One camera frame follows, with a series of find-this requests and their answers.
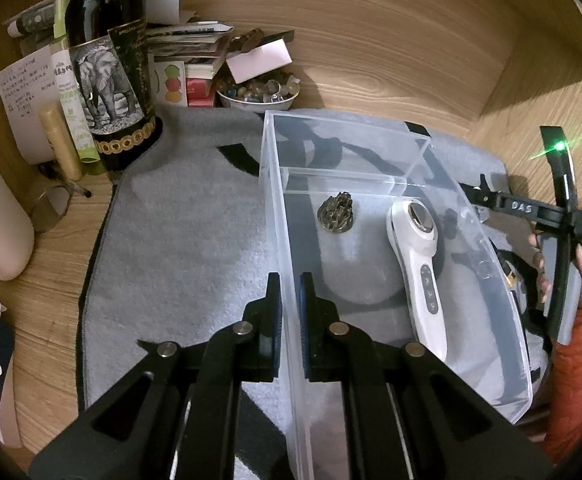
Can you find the brass trinket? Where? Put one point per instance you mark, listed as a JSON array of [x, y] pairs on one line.
[[252, 40]]

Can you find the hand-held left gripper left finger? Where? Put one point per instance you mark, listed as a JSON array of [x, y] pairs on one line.
[[273, 310]]

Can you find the white handheld massager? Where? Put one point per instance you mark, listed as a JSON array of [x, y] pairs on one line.
[[421, 280]]

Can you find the white bowl of beads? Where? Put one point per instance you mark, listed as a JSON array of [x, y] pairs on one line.
[[258, 102]]

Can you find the person's right forearm orange sleeve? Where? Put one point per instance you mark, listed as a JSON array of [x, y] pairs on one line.
[[581, 385]]

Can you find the stack of books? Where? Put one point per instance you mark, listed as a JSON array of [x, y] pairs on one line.
[[186, 55]]

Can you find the clear plastic storage box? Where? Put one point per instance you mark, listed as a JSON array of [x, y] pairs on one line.
[[276, 220]]

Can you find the white blank card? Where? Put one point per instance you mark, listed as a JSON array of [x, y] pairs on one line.
[[258, 60]]

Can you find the wooden shelf panel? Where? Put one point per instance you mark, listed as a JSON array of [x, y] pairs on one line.
[[546, 35]]

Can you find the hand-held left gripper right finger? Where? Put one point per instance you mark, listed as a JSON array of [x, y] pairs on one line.
[[307, 320]]

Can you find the tall green white box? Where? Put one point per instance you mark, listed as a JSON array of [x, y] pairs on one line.
[[71, 105]]

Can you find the grey felt mat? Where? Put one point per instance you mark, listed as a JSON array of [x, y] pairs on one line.
[[181, 260]]

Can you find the small metal gear piece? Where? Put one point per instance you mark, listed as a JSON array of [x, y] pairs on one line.
[[337, 212]]

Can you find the card with fruit stickers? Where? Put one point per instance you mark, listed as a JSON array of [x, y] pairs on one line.
[[170, 82]]

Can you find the dark wine bottle elephant label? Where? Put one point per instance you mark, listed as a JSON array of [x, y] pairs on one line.
[[106, 10]]

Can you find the small red white box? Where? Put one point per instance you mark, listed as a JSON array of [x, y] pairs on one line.
[[200, 91]]

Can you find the white paper sheet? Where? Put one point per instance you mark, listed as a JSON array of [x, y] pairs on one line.
[[163, 2]]

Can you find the small glass cup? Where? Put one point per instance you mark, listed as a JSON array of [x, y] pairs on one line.
[[51, 210]]

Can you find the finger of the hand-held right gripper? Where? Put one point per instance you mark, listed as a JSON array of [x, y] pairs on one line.
[[482, 196]]

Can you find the handwritten paper note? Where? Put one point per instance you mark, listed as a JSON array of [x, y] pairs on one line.
[[23, 100]]

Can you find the beige cylinder roll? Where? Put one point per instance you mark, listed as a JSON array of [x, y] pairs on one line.
[[61, 140]]

